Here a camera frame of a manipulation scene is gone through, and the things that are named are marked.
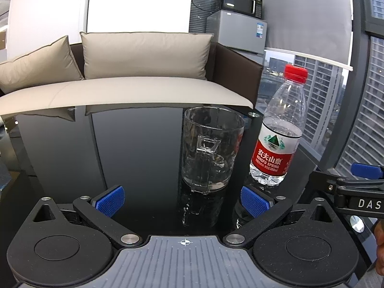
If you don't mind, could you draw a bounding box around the beige sofa cushion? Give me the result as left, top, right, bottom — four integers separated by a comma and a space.
80, 31, 214, 81
0, 35, 84, 95

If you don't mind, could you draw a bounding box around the beige and brown sofa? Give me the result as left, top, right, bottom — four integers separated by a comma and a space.
0, 31, 264, 118

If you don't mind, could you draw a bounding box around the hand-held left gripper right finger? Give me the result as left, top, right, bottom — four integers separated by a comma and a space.
223, 185, 334, 250

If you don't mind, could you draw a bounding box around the red bottle cap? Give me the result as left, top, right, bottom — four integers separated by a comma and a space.
283, 64, 309, 85

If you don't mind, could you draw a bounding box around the person's right hand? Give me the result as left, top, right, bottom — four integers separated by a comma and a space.
373, 218, 384, 276

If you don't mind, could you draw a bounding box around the grey roller blind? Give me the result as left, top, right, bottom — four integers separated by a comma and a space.
248, 0, 355, 72

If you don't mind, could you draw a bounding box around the clear glass mug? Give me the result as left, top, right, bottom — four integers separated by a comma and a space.
181, 106, 246, 196

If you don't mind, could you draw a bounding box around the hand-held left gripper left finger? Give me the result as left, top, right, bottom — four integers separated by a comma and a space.
31, 185, 144, 250

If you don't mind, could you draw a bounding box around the clear plastic water bottle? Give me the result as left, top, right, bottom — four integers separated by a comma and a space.
250, 78, 306, 186

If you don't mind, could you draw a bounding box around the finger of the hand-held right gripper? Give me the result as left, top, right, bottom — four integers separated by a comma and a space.
352, 162, 384, 180
308, 169, 384, 216

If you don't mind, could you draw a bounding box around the dark window frame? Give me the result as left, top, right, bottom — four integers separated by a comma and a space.
318, 0, 384, 176

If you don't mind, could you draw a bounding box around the black microwave oven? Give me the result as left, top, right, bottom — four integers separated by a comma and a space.
216, 0, 264, 19

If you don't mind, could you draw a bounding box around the grey mini fridge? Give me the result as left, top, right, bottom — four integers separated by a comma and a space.
205, 10, 267, 66

